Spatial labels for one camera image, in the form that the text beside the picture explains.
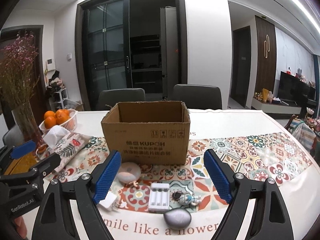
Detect dark dining chair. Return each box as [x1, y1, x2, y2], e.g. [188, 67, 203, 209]
[173, 84, 222, 110]
[97, 88, 145, 111]

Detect grey oval stone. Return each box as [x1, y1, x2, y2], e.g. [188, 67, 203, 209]
[163, 208, 191, 230]

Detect white fruit basket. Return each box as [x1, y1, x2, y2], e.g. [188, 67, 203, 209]
[39, 109, 78, 135]

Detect astronaut figurine keychain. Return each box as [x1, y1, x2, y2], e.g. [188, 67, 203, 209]
[172, 191, 201, 206]

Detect orange fruit front left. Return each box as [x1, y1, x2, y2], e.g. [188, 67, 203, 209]
[44, 116, 56, 129]

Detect white battery charger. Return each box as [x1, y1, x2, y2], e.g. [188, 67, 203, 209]
[148, 183, 170, 213]

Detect white power adapter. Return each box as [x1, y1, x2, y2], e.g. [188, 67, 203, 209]
[99, 191, 118, 211]

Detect white tv cabinet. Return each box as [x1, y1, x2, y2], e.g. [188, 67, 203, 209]
[251, 98, 302, 115]

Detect left dark dining chair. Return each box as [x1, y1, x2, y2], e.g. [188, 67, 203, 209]
[97, 88, 145, 111]

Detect orange fruit back left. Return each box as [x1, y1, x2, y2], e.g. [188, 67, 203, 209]
[44, 111, 55, 119]

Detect brown cardboard box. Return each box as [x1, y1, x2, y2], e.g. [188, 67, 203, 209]
[101, 101, 190, 165]

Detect round pink white night light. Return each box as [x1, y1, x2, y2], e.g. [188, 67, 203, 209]
[117, 162, 141, 184]

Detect black television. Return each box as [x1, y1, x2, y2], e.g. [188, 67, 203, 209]
[277, 72, 316, 103]

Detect patterned white tablecloth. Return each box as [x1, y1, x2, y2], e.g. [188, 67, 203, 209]
[22, 109, 320, 240]

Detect white tissue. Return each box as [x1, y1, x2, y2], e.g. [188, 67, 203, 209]
[43, 125, 70, 149]

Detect white shoe rack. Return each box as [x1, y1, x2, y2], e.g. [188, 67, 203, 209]
[49, 88, 68, 111]

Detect wall intercom panel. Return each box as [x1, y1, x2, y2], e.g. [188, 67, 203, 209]
[46, 59, 56, 72]

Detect left hand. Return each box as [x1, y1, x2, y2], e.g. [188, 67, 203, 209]
[14, 216, 27, 239]

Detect orange fruit right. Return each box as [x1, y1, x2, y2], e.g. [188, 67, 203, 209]
[55, 109, 70, 125]

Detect dried pink flowers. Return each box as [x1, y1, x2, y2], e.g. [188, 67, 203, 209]
[1, 31, 39, 110]

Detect right dark dining chair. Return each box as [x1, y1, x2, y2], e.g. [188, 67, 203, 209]
[173, 84, 222, 110]

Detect glass vase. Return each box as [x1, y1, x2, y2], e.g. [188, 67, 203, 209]
[12, 101, 44, 148]

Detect grey refrigerator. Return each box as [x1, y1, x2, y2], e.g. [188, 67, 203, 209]
[160, 7, 178, 99]

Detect floral fabric tissue cover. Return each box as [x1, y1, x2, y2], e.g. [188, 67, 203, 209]
[39, 132, 92, 172]

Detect orange fruit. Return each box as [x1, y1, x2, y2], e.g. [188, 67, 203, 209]
[55, 109, 70, 125]
[44, 116, 56, 129]
[44, 111, 55, 119]

